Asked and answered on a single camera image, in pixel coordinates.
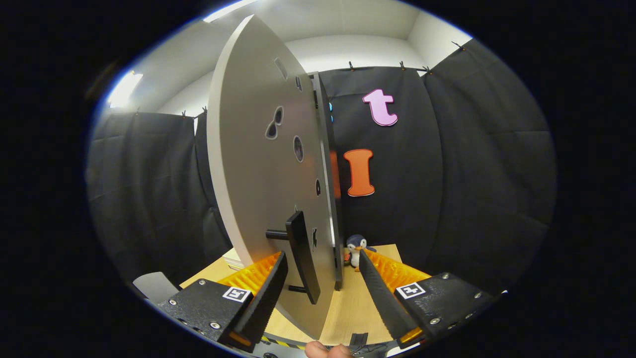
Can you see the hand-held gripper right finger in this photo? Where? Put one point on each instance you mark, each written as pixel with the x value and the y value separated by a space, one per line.
pixel 385 303

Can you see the grey shoe cabinet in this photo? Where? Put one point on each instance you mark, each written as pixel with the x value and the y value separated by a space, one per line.
pixel 334 223

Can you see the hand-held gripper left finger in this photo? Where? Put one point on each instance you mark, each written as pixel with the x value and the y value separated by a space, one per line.
pixel 263 303

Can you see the penguin plush toy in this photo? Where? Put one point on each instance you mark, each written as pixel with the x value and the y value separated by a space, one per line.
pixel 356 251

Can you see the wide ceiling light panel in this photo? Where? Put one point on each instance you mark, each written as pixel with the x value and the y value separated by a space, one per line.
pixel 228 10

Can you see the narrow ceiling light strip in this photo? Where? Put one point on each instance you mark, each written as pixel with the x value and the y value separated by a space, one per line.
pixel 124 89

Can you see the beige shoe cabinet door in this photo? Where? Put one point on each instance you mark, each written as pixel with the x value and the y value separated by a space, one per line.
pixel 248 174

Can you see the cream cover book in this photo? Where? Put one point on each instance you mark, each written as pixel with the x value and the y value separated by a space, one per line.
pixel 233 259

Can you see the yellow black striped tape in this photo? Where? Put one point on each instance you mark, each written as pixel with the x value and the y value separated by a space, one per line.
pixel 283 342

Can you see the black backdrop cloth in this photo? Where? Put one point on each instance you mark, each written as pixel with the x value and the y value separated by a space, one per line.
pixel 472 189

